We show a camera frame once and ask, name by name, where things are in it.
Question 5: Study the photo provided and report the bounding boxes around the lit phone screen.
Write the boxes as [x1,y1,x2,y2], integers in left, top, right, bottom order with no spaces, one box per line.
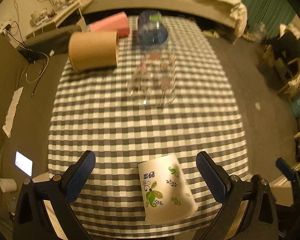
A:
[14,151,33,176]

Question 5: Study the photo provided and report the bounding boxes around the white wall power strip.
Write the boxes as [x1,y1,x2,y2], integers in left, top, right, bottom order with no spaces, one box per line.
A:
[0,20,12,33]

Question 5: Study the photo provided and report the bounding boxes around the wooden chair with clothes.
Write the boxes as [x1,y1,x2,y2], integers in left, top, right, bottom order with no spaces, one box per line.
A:
[257,23,300,96]

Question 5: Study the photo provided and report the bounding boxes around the white charging cable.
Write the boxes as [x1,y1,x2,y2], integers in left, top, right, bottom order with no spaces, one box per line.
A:
[25,51,50,98]

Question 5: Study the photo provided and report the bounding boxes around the checkered tablecloth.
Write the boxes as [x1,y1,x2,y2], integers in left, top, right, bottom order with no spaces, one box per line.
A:
[47,16,248,239]

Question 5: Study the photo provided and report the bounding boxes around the brown kraft paper cup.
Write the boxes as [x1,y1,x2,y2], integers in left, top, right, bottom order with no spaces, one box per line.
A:
[68,31,119,72]

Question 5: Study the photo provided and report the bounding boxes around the pink paper cup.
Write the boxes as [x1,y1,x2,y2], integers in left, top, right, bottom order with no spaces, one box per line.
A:
[89,12,130,38]

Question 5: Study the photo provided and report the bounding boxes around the green curtain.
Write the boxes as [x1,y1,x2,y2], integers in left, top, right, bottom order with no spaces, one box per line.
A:
[242,0,296,37]

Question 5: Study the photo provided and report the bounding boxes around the white paper scrap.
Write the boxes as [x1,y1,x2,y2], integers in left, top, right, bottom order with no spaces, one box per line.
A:
[255,102,261,111]

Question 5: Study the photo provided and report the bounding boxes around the white nightstand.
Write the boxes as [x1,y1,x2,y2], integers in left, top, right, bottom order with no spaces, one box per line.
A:
[25,1,87,40]

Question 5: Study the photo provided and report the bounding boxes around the clear glass cup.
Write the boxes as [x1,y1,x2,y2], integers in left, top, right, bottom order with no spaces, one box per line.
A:
[127,48,177,108]

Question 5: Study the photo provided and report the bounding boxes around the green slipper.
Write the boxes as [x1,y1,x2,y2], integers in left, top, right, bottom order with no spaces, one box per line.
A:
[202,29,220,38]

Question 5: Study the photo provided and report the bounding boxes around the white cup on floor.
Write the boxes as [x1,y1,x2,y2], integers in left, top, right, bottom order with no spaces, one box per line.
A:
[0,178,17,193]

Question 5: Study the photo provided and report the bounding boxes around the teal plastic basket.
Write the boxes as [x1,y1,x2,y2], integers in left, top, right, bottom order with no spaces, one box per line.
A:
[291,96,300,118]

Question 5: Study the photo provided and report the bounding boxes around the white floral paper cup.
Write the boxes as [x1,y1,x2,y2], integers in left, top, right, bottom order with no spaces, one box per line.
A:
[138,154,198,225]

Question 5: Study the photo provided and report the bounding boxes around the dark grey sofa cushion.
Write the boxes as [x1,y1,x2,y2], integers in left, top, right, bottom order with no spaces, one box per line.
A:
[25,25,82,55]

